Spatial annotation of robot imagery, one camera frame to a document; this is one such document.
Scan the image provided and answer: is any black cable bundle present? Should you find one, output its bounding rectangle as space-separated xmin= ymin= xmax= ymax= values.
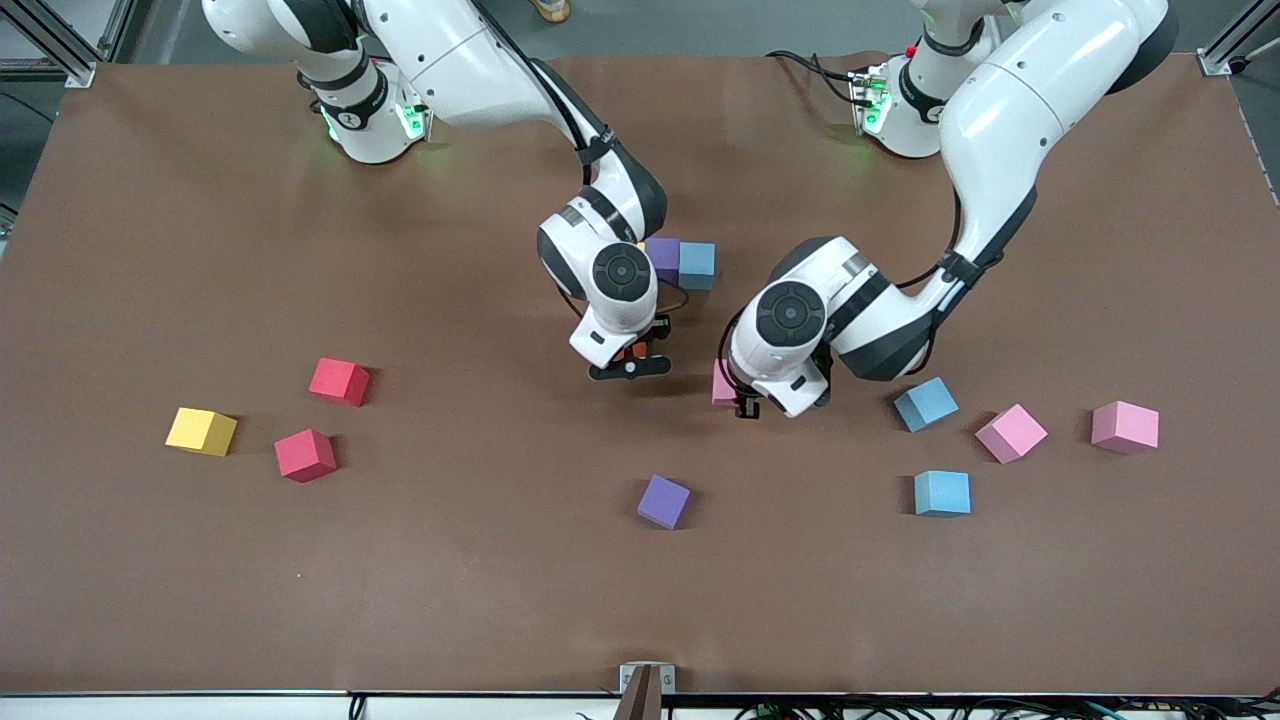
xmin=735 ymin=698 xmax=1280 ymax=720

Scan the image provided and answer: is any brown table mat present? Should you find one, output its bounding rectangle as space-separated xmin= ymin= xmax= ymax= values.
xmin=0 ymin=50 xmax=1280 ymax=698

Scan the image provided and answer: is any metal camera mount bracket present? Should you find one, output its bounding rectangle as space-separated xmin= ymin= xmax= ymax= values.
xmin=612 ymin=662 xmax=678 ymax=720

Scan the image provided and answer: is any blue foam cube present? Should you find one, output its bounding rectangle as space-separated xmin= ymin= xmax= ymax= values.
xmin=893 ymin=376 xmax=960 ymax=434
xmin=914 ymin=470 xmax=972 ymax=517
xmin=679 ymin=242 xmax=717 ymax=292

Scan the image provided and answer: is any red foam cube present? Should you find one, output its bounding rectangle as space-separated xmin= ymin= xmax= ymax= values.
xmin=274 ymin=428 xmax=338 ymax=484
xmin=309 ymin=357 xmax=371 ymax=407

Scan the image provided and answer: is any black base cable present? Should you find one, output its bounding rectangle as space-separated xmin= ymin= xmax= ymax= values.
xmin=765 ymin=50 xmax=863 ymax=107

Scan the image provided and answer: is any aluminium frame profile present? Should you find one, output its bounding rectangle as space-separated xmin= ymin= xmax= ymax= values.
xmin=1198 ymin=0 xmax=1280 ymax=78
xmin=0 ymin=0 xmax=98 ymax=89

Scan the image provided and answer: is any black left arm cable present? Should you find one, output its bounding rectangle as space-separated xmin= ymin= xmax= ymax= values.
xmin=718 ymin=180 xmax=1001 ymax=396

